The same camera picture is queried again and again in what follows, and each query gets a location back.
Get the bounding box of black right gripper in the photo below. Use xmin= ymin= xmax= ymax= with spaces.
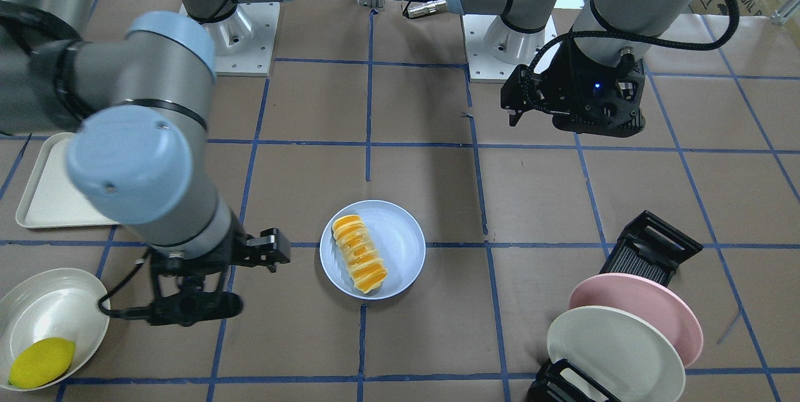
xmin=149 ymin=218 xmax=291 ymax=274

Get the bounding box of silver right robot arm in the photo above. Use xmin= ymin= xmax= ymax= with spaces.
xmin=2 ymin=0 xmax=289 ymax=276

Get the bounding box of yellow lemon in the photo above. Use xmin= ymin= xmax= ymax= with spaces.
xmin=8 ymin=337 xmax=76 ymax=389

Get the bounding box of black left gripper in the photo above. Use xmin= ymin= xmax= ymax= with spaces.
xmin=500 ymin=46 xmax=646 ymax=138

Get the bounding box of blue plate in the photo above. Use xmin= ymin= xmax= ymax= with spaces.
xmin=319 ymin=200 xmax=426 ymax=301

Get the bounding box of black dish rack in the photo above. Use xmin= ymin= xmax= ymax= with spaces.
xmin=525 ymin=211 xmax=703 ymax=401

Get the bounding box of orange swirled bread roll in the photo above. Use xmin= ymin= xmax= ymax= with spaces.
xmin=331 ymin=214 xmax=388 ymax=294

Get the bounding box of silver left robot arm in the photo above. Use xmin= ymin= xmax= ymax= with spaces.
xmin=446 ymin=0 xmax=740 ymax=138

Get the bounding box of white rectangular tray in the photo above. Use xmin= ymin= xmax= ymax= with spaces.
xmin=16 ymin=133 xmax=118 ymax=230

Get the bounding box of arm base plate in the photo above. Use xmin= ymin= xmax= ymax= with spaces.
xmin=203 ymin=1 xmax=281 ymax=78
xmin=462 ymin=14 xmax=556 ymax=83

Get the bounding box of white round plate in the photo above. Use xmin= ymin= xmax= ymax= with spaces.
xmin=1 ymin=268 xmax=110 ymax=393

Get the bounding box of pink plate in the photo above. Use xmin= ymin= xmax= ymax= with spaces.
xmin=568 ymin=272 xmax=704 ymax=367

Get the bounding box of cream plate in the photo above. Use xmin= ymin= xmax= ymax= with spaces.
xmin=546 ymin=306 xmax=686 ymax=401

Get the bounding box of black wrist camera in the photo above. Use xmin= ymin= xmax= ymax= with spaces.
xmin=146 ymin=271 xmax=244 ymax=327

